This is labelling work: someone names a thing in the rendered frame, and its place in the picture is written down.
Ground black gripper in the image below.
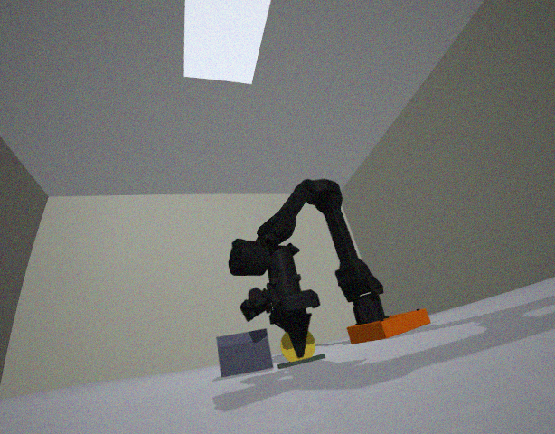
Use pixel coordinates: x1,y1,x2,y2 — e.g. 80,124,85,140
268,269,320,357

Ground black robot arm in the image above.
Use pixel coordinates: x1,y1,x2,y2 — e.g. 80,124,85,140
229,179,388,325

